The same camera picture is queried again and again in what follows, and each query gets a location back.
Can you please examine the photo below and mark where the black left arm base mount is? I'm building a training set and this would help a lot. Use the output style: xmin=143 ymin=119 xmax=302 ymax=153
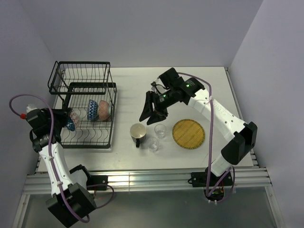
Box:
xmin=86 ymin=175 xmax=108 ymax=196

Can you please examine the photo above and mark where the orange patterned bowl zigzag outside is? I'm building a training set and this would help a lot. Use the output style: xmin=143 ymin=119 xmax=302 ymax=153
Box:
xmin=87 ymin=99 xmax=98 ymax=121

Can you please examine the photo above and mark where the black mug white inside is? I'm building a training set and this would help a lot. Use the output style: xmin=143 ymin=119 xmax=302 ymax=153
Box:
xmin=130 ymin=123 xmax=147 ymax=148

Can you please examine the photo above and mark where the round woven bamboo tray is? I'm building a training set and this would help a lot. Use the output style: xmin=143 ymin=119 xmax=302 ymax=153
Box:
xmin=172 ymin=119 xmax=206 ymax=150

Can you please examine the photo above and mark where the aluminium table edge rail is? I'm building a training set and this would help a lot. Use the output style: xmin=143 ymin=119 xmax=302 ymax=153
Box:
xmin=22 ymin=167 xmax=272 ymax=195

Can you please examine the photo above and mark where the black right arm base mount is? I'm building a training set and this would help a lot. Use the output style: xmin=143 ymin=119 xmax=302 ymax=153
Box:
xmin=188 ymin=171 xmax=233 ymax=188

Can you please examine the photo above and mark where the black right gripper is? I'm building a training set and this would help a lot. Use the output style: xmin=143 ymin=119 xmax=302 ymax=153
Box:
xmin=139 ymin=88 xmax=177 ymax=125

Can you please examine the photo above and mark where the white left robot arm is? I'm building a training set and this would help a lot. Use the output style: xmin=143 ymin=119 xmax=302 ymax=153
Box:
xmin=26 ymin=105 xmax=96 ymax=228

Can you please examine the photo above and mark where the pink floral patterned bowl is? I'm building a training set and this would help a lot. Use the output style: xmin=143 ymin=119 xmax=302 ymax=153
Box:
xmin=98 ymin=100 xmax=111 ymax=121

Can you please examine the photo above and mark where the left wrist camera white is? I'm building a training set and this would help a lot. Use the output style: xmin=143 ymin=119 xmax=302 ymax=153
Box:
xmin=20 ymin=104 xmax=37 ymax=119

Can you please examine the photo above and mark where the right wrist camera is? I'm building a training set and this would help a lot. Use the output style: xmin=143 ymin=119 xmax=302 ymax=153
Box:
xmin=151 ymin=81 xmax=160 ymax=93

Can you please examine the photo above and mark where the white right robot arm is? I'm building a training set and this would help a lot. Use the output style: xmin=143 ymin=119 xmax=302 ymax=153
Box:
xmin=139 ymin=76 xmax=257 ymax=185

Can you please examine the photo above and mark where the blue triangle patterned bowl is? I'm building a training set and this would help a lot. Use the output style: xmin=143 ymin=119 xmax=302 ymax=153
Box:
xmin=66 ymin=109 xmax=79 ymax=132

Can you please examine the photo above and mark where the clear faceted glass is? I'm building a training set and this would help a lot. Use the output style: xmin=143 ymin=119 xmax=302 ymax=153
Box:
xmin=154 ymin=124 xmax=167 ymax=139

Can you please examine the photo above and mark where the black wire dish rack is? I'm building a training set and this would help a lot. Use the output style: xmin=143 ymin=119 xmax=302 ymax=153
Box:
xmin=47 ymin=61 xmax=117 ymax=149

